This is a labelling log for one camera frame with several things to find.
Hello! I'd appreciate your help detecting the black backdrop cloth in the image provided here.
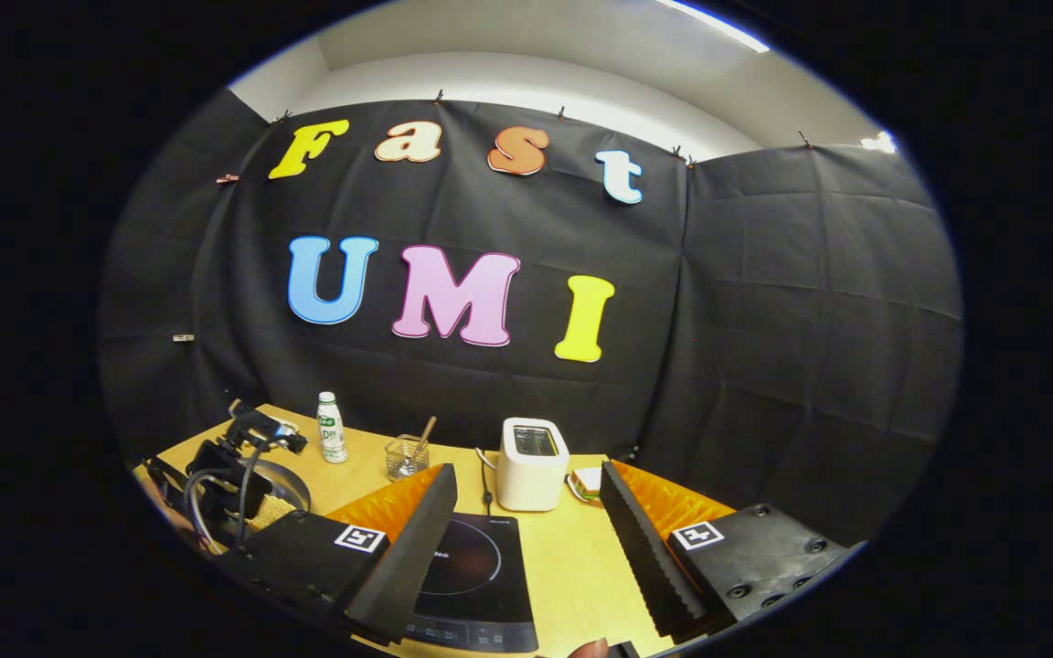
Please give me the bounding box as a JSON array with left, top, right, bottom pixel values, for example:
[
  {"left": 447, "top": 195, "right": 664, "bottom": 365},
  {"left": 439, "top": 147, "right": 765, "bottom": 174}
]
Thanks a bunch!
[{"left": 97, "top": 89, "right": 963, "bottom": 549}]

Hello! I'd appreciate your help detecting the sandwich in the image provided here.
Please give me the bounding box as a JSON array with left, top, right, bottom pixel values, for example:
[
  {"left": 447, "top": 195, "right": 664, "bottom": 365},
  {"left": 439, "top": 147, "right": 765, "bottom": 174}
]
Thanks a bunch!
[{"left": 567, "top": 467, "right": 605, "bottom": 506}]

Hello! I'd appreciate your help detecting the black induction cooktop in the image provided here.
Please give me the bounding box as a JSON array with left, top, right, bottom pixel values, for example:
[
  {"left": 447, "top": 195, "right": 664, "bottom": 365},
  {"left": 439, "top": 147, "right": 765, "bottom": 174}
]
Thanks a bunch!
[{"left": 403, "top": 513, "right": 539, "bottom": 654}]

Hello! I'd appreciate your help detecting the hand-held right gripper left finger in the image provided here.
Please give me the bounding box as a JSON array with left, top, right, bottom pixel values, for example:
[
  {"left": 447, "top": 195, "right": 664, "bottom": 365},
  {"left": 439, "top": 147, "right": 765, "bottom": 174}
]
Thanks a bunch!
[{"left": 216, "top": 462, "right": 460, "bottom": 646}]

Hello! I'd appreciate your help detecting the long ceiling light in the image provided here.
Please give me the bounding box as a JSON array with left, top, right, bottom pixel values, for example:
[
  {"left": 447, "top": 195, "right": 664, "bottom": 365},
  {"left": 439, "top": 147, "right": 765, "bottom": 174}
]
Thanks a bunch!
[{"left": 653, "top": 0, "right": 771, "bottom": 54}]

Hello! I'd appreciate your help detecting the white toaster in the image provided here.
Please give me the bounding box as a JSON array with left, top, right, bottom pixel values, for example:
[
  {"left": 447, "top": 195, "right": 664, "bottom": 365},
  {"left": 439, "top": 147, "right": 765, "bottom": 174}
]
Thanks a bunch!
[{"left": 495, "top": 417, "right": 571, "bottom": 514}]

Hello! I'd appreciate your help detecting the white drink bottle green label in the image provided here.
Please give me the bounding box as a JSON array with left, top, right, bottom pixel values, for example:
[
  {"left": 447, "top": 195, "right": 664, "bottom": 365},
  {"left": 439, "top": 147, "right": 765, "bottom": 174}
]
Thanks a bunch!
[{"left": 316, "top": 391, "right": 349, "bottom": 465}]

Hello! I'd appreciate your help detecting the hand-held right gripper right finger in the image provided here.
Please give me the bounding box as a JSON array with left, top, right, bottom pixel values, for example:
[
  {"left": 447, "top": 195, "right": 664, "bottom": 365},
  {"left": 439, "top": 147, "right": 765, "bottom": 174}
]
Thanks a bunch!
[{"left": 600, "top": 459, "right": 857, "bottom": 645}]

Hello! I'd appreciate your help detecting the wire mesh holder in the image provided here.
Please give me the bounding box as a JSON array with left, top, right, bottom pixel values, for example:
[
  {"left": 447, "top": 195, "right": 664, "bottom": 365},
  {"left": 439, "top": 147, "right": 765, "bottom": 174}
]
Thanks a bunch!
[{"left": 385, "top": 434, "right": 431, "bottom": 483}]

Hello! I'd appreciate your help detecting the steel pot with black handle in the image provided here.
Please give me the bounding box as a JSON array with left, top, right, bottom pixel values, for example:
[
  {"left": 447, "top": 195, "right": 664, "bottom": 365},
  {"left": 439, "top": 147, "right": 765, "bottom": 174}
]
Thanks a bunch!
[{"left": 248, "top": 455, "right": 314, "bottom": 529}]

